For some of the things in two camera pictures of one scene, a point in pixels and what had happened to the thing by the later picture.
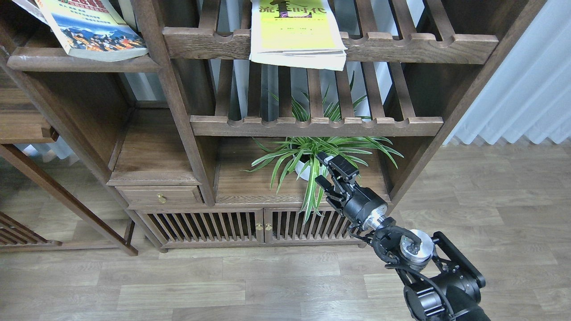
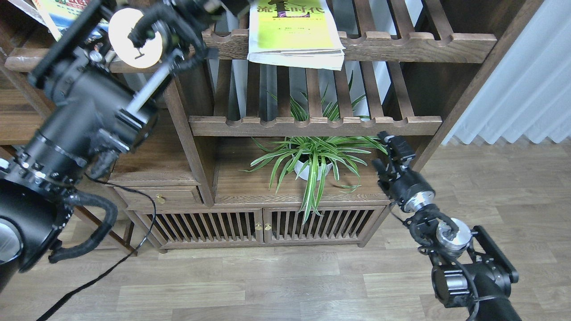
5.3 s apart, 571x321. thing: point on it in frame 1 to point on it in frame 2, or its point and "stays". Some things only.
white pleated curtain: x=527 y=96 stays
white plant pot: x=305 y=175 stays
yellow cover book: x=303 y=33 stays
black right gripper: x=362 y=205 to x=407 y=187
